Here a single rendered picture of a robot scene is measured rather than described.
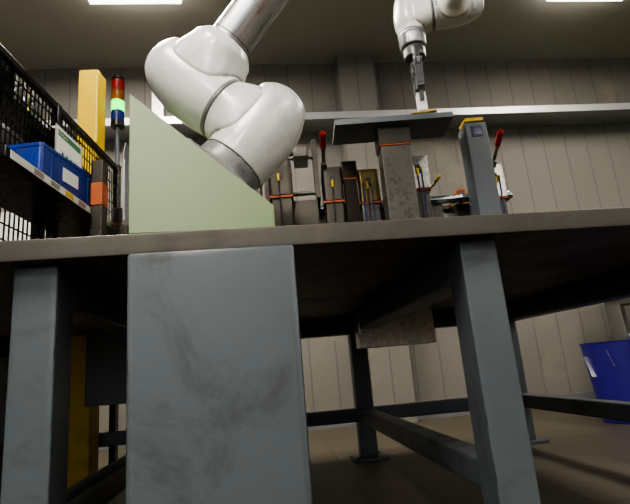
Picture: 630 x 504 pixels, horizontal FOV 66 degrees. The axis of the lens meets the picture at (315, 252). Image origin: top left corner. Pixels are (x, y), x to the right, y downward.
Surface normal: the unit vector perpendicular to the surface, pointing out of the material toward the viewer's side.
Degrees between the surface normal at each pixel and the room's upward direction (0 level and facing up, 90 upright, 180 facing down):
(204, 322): 90
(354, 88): 90
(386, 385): 90
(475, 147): 90
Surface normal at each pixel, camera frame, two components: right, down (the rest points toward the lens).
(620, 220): 0.09, -0.24
